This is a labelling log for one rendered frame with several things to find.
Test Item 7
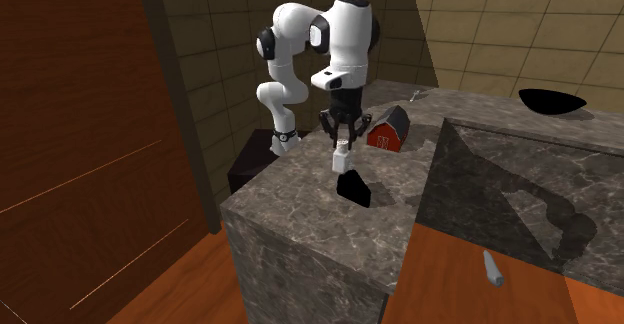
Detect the small white bottle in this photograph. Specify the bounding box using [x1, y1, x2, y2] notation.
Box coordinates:
[331, 138, 354, 175]

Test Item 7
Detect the dark robot stand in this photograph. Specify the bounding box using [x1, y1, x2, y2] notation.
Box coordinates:
[226, 128, 313, 195]

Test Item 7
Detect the red toy barn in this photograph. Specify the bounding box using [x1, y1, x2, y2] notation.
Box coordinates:
[365, 104, 412, 154]

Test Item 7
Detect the black bowl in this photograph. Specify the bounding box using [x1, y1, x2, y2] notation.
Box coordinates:
[517, 87, 589, 117]

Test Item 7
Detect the black wedge-shaped object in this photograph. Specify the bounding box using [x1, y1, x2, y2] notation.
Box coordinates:
[335, 170, 373, 210]

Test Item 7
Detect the grey cylinder-shaped object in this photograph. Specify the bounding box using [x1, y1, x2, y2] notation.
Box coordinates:
[481, 249, 506, 288]

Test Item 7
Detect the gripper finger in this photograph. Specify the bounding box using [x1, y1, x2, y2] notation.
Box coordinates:
[346, 113, 374, 152]
[318, 110, 343, 150]

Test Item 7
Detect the brown wooden door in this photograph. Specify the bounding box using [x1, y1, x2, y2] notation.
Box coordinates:
[0, 0, 223, 324]

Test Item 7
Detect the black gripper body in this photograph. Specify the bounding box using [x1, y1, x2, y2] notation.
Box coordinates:
[327, 84, 365, 119]

